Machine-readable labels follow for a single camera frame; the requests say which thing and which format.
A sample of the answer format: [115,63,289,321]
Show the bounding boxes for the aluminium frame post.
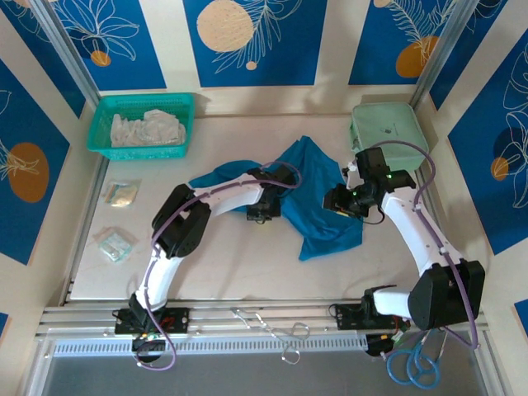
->
[410,0,483,108]
[28,0,102,104]

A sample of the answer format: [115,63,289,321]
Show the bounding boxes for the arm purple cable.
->
[134,161,303,370]
[369,139,482,351]

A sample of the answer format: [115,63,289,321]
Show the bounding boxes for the blue stethoscope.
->
[385,329,450,391]

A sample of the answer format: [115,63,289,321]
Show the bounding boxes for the white crumpled cloth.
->
[110,109,187,149]

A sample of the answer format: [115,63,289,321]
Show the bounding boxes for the mint green zip case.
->
[349,101,430,172]

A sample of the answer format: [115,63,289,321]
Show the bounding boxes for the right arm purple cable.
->
[369,139,482,351]

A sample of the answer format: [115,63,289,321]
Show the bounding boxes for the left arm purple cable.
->
[134,161,303,370]

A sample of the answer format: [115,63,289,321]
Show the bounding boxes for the blue floral wall poster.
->
[447,39,528,257]
[52,0,167,92]
[0,0,87,120]
[182,0,328,88]
[0,57,71,266]
[428,0,528,111]
[348,0,469,87]

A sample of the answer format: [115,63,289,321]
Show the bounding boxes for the teal plastic basket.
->
[85,92,196,161]

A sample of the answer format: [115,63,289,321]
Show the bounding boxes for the clear plastic packet greenish contents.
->
[93,225,137,263]

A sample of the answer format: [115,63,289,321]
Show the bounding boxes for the white table mat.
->
[68,114,455,301]

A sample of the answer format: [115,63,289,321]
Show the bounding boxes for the white slotted cable duct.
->
[51,333,370,358]

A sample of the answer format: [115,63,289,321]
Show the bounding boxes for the metal surgical forceps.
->
[253,313,311,342]
[229,307,301,366]

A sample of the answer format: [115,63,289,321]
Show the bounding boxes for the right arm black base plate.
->
[328,303,412,331]

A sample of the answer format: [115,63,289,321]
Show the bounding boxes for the long aluminium frame rail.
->
[35,297,490,340]

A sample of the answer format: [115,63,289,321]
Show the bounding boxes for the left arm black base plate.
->
[114,307,191,335]

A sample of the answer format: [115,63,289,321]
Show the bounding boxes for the plastic packet with beige pads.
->
[101,177,144,211]

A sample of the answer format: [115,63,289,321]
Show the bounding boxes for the blue t-shirt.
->
[187,134,364,262]

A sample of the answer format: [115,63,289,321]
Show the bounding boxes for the grey metal panel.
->
[39,353,490,396]

